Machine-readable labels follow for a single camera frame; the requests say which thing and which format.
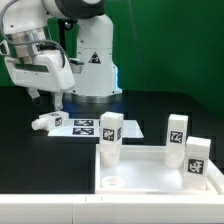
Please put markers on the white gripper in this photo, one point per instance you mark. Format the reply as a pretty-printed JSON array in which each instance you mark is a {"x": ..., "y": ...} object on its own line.
[{"x": 57, "y": 77}]

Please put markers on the white square tabletop tray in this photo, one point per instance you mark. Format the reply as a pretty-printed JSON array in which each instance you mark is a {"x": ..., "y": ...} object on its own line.
[{"x": 141, "y": 170}]

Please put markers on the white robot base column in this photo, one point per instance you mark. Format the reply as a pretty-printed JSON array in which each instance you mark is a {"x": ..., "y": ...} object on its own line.
[{"x": 93, "y": 69}]

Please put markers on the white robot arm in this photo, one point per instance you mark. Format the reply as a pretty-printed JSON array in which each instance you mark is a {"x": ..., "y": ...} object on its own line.
[{"x": 24, "y": 27}]

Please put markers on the white sheet with tags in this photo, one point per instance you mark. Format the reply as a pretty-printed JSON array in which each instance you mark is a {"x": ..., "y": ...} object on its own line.
[{"x": 91, "y": 128}]

